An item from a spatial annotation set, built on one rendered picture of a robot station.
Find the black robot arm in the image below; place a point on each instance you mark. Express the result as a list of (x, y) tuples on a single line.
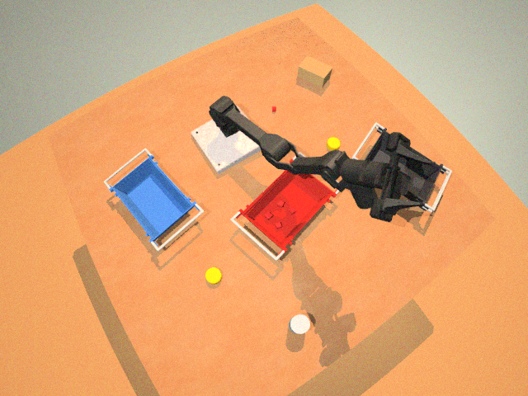
[(330, 166)]

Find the grey cylinder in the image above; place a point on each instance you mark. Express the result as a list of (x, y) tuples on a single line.
[(299, 324)]

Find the red plastic tray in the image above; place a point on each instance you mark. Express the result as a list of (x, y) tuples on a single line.
[(304, 192)]

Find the yellow short cylinder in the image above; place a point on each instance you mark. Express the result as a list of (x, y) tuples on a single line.
[(213, 275), (333, 143)]

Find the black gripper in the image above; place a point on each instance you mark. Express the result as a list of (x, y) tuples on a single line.
[(382, 176)]

